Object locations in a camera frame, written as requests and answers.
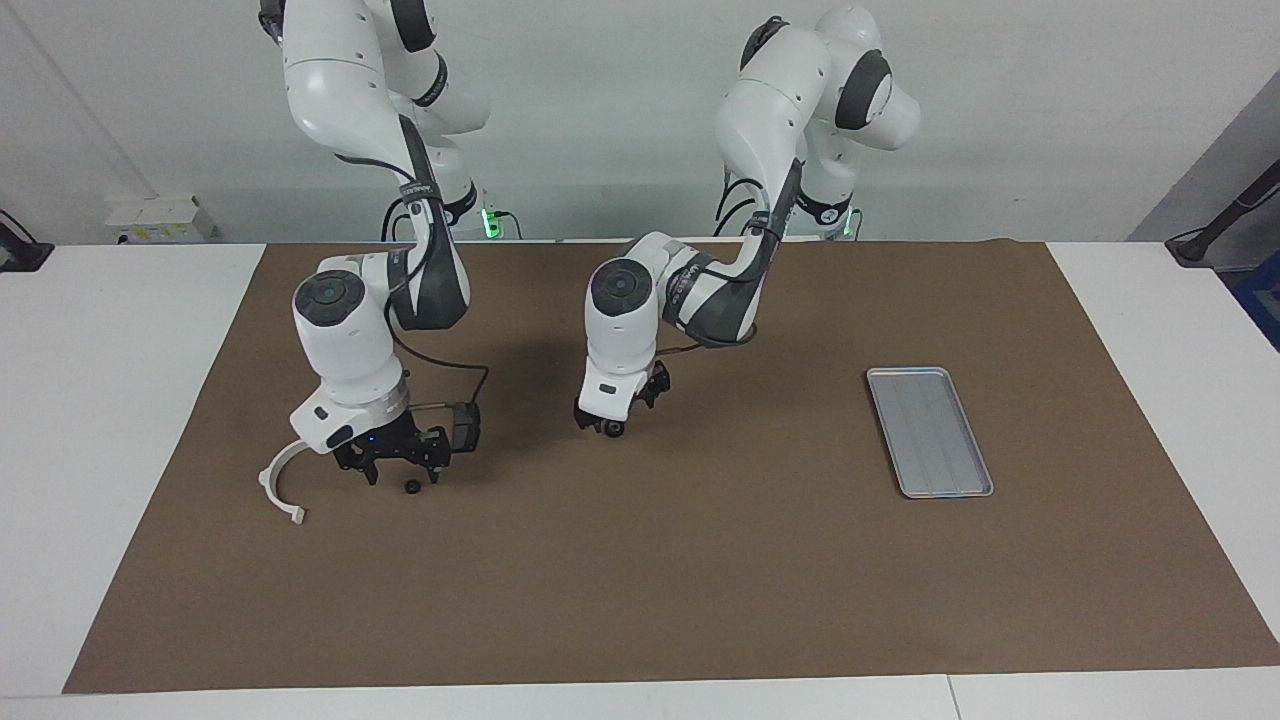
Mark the blue box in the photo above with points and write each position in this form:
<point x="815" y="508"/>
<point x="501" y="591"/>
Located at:
<point x="1262" y="315"/>

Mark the brown table mat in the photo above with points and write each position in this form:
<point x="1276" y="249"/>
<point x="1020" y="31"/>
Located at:
<point x="640" y="560"/>

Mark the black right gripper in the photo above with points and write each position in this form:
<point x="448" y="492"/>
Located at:
<point x="395" y="445"/>

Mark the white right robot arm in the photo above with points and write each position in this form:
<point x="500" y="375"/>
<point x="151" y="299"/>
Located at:
<point x="345" y="340"/>

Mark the rectangular dark brake pad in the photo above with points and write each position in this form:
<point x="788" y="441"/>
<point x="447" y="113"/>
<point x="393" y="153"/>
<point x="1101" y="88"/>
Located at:
<point x="468" y="428"/>

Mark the silver metal tray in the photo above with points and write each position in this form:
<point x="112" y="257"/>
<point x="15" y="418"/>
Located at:
<point x="930" y="435"/>

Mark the black angled stand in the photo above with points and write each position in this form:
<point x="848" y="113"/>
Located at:
<point x="1200" y="245"/>

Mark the white semicircular bracket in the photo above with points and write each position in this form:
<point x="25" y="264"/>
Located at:
<point x="268" y="482"/>

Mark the black clamp stand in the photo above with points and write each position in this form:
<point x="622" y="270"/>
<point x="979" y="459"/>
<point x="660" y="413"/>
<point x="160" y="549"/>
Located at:
<point x="20" y="255"/>

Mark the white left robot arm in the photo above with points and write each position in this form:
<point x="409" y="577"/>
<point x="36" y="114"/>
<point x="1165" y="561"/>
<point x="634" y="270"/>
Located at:
<point x="620" y="340"/>

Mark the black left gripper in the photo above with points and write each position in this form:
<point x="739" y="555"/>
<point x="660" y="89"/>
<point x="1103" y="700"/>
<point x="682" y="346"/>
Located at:
<point x="652" y="388"/>

